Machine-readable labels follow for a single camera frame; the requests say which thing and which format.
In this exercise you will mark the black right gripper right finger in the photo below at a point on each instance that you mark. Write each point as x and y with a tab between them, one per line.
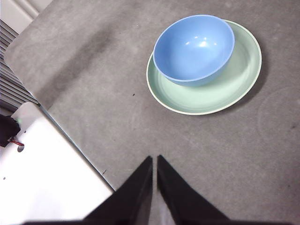
182	201

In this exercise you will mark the pale green plate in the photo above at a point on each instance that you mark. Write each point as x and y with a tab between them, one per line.
211	98

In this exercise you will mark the grey ribbed panel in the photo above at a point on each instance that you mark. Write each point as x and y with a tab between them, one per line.
11	79

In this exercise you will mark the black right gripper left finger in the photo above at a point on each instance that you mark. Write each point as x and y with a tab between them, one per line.
131	201

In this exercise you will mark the blue ribbed bowl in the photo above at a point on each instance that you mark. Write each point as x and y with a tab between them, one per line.
192	51

